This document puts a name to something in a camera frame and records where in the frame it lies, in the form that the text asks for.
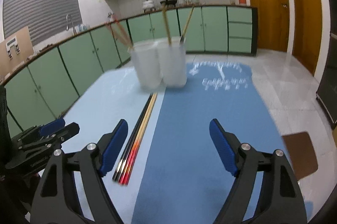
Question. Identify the white bracket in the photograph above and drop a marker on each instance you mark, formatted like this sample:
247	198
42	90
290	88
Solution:
13	46

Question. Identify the dark blue table mat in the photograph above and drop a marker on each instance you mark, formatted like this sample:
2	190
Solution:
210	97

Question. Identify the green base cabinets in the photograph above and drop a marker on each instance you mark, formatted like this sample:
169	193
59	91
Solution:
79	63

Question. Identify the plain wooden chopstick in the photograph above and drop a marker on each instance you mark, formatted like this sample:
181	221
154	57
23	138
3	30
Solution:
188	22

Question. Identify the wooden chopstick red end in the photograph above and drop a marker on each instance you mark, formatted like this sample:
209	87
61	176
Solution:
122	30
140	134
118	36
143	134

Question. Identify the light blue table mat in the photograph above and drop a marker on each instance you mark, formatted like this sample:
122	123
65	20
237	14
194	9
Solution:
105	103

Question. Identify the metal faucet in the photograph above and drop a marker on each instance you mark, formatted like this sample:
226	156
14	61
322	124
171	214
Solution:
69	23

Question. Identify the white cooking pot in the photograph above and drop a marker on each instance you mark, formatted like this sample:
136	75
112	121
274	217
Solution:
148	4

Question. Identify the brown stool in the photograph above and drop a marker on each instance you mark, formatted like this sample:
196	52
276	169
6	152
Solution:
300	155

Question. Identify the black chopstick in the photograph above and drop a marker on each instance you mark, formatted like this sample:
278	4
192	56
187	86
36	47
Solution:
133	134
137	134

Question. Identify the cardboard board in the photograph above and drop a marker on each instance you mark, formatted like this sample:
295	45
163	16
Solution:
26	42

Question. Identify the grey window blind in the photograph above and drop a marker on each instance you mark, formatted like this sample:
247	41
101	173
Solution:
42	3

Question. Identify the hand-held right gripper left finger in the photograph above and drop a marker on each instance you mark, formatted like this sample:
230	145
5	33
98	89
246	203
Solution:
113	149

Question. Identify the plain wooden door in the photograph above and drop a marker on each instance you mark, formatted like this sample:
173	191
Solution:
306	13

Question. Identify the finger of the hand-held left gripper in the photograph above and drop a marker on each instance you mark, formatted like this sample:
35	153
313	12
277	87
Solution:
54	125
67	130

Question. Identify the yellow chopstick red patterned end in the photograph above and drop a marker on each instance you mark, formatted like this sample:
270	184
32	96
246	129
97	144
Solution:
168	28
165	26

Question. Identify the black wok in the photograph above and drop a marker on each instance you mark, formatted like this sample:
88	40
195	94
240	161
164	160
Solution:
168	2

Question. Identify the dark clothing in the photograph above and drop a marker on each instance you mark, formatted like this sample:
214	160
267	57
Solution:
2	111

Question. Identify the white plastic utensil holder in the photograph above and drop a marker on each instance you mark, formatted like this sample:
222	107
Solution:
171	69

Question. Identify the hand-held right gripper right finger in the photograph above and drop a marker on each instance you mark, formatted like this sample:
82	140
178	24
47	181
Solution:
223	149

